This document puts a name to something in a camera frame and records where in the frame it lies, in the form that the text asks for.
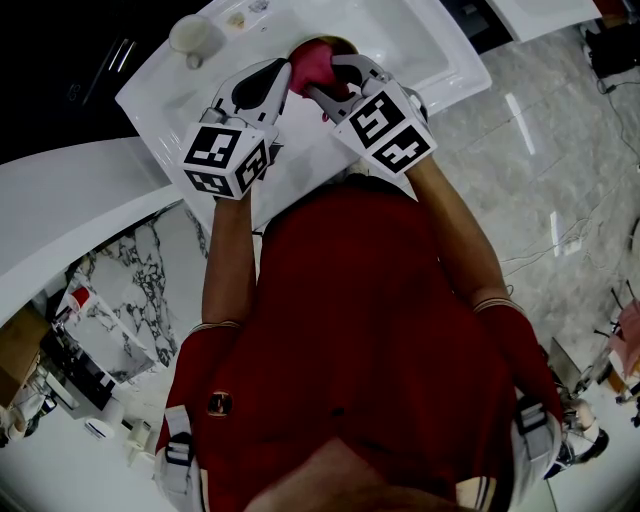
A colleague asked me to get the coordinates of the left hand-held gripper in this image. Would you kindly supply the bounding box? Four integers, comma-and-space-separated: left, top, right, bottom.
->
179, 57, 293, 202

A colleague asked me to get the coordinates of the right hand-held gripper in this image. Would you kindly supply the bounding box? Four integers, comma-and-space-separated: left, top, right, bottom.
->
304, 52, 440, 180

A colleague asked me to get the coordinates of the tan wooden bowl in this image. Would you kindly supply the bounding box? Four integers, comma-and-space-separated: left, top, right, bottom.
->
288, 33, 359, 99

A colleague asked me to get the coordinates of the pink cloth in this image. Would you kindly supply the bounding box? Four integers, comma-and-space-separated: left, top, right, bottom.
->
289, 40, 351, 124

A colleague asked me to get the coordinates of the person's left forearm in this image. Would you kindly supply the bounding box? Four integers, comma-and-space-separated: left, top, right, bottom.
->
200, 192, 261, 329

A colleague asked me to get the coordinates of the person's right forearm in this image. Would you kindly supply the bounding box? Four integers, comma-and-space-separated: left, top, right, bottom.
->
407, 159, 511, 311

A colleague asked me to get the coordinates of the white sink with drainboard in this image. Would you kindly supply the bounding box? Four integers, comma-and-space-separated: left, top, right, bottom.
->
114, 0, 493, 229

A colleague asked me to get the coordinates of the white mug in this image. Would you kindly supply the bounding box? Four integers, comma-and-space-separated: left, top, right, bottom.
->
168, 13, 225, 70

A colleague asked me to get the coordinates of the black cabinet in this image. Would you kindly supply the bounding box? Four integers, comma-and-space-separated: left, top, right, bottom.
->
0, 0, 216, 166

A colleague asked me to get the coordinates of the plain white sink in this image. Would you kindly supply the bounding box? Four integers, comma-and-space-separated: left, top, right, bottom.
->
487, 0, 604, 44

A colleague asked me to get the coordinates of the white curved bathtub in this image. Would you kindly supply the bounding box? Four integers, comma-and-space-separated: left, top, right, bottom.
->
0, 135, 186, 326

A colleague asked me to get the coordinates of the person's red shirt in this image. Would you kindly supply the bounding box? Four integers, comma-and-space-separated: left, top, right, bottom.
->
155, 179, 564, 512

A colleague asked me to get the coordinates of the red plastic cup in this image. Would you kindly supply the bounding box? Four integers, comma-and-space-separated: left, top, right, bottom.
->
67, 285, 94, 310

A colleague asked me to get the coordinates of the marble-patterned box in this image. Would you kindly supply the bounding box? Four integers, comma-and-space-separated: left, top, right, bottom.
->
52, 272, 159, 386

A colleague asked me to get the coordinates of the cardboard box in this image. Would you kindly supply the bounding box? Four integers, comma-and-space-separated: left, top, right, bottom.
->
0, 305, 51, 409

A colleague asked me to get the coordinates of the grey metal panel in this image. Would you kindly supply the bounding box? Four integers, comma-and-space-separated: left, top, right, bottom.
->
549, 337, 584, 391

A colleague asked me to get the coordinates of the pink fabric on stand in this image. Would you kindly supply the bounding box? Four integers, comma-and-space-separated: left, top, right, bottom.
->
607, 299, 640, 376

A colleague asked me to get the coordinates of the crumpled white plastic bag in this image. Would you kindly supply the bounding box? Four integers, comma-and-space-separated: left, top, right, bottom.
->
0, 389, 54, 441

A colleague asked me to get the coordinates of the white blue striped bundle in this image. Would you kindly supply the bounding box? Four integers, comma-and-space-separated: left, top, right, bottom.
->
554, 397, 611, 469

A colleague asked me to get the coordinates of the grey shoulder strap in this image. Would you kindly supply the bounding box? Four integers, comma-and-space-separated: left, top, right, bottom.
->
163, 404, 201, 501
512, 397, 564, 489

